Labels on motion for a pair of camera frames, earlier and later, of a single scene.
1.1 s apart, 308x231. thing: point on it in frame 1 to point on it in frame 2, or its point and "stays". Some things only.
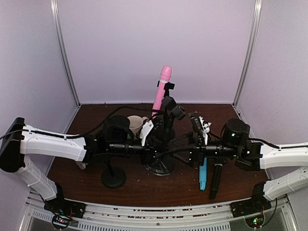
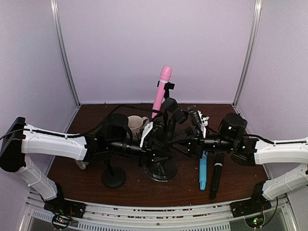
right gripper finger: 181,139 stays
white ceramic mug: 136,122 stays
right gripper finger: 187,156 to 181,147
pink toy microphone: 166,72 stays
